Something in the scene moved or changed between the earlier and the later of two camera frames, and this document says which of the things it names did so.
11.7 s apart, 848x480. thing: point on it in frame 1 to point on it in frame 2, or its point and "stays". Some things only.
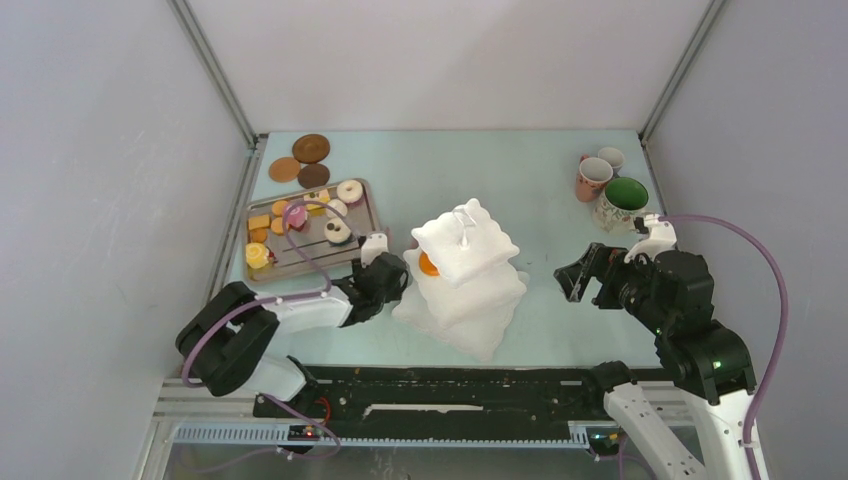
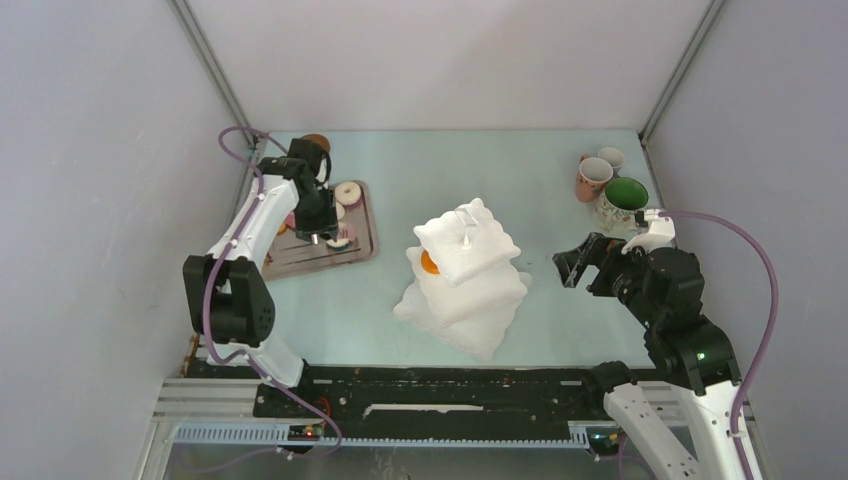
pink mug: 592,176 stays
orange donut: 427,266 stays
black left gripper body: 390,296 to 315,213
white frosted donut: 349,190 stays
